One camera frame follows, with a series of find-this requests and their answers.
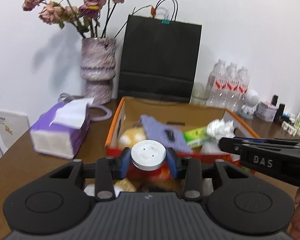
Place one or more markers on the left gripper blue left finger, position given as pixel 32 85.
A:
pixel 113 167

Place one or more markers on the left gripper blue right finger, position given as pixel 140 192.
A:
pixel 177 165

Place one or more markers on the yellow plush toy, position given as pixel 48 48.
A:
pixel 131 137

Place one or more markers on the glass cup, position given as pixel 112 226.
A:
pixel 198 94

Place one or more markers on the right water bottle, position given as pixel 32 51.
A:
pixel 244 80

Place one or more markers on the white round disc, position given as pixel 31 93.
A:
pixel 148 155
pixel 90 190

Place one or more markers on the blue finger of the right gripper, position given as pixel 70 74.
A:
pixel 247 140

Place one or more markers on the orange cardboard box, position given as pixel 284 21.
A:
pixel 181 126

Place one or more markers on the purple tissue pack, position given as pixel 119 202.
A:
pixel 61 130

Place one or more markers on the small tin box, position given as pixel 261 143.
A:
pixel 266 111

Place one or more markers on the water bottle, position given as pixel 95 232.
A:
pixel 231 86
pixel 216 84
pixel 244 80

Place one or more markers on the white booklet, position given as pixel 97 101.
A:
pixel 12 126

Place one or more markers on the teal binder clip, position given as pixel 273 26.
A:
pixel 165 20

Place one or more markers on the white tissue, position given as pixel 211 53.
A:
pixel 219 128

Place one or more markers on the person's hand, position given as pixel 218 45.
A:
pixel 294 230

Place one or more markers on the green tissue packet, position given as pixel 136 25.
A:
pixel 196 137

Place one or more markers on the purple knitted pouch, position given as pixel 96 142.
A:
pixel 167 135

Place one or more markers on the white robot figurine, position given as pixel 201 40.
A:
pixel 250 102

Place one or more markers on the white power strip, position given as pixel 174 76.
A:
pixel 290 129

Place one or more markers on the black paper bag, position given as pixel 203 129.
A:
pixel 158 61

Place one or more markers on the middle water bottle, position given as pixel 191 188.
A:
pixel 231 86

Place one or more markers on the left water bottle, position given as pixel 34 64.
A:
pixel 216 84

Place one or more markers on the purple ceramic vase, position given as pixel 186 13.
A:
pixel 97 68

